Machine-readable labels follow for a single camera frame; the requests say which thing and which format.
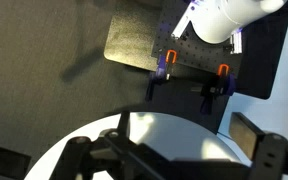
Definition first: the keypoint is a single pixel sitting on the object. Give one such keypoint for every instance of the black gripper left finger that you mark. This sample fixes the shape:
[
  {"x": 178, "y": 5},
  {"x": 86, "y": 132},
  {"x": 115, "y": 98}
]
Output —
[{"x": 124, "y": 123}]

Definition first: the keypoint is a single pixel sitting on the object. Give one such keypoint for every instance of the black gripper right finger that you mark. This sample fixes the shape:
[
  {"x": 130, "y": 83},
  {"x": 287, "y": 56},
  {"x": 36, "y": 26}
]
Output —
[{"x": 245, "y": 133}]

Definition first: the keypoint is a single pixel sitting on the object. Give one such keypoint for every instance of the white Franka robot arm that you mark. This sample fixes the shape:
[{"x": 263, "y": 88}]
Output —
[{"x": 224, "y": 16}]

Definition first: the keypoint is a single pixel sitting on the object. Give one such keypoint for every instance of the blue clamp with orange tip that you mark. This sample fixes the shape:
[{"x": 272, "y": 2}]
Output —
[
  {"x": 160, "y": 71},
  {"x": 217, "y": 86}
]

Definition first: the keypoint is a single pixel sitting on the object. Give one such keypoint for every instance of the black flat box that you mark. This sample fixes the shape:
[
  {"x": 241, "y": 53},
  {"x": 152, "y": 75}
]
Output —
[{"x": 4, "y": 160}]

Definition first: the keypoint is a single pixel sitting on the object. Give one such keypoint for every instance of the black robot mount stand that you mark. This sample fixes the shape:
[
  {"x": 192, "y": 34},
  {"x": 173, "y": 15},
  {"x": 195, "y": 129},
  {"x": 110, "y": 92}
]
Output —
[{"x": 264, "y": 60}]

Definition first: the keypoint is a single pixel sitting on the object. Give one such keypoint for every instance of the silver aluminium rail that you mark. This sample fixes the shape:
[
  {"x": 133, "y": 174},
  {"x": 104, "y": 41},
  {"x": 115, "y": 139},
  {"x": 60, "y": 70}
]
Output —
[
  {"x": 236, "y": 42},
  {"x": 181, "y": 26}
]

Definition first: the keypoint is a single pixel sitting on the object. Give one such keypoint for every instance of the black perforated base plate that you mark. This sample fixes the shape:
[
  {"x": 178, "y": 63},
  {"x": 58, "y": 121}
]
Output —
[{"x": 197, "y": 50}]

